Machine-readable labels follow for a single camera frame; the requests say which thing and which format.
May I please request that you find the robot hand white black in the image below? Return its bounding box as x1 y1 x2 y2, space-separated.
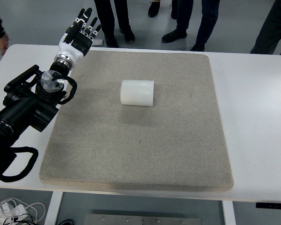
57 7 103 63

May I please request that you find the person's hand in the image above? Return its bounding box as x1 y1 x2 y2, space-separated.
0 34 10 56

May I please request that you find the white cup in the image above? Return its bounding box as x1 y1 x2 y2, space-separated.
119 79 155 108

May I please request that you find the person in black trousers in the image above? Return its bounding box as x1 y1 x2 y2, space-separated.
93 0 136 48

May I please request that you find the person in tan trousers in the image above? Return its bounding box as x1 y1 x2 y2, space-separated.
148 0 178 20

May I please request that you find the grey-brown felt mat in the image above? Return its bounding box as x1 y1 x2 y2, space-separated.
39 49 235 192

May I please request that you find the person in dark blue trousers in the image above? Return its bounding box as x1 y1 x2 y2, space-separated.
161 0 221 52

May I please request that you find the white table leg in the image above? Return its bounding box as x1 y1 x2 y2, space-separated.
46 191 64 225
221 201 236 225

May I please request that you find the white power strip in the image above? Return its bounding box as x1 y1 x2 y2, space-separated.
0 203 29 222

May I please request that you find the grey metal plate with screws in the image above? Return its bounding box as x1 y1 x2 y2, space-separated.
84 213 202 225

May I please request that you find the person in grey trousers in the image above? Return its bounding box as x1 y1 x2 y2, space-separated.
250 0 281 56

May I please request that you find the black table control panel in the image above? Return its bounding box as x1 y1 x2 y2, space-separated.
256 202 281 209

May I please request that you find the white cable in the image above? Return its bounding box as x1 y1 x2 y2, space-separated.
0 198 46 225

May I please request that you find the black cable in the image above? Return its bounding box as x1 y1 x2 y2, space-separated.
54 219 76 225
4 214 38 225

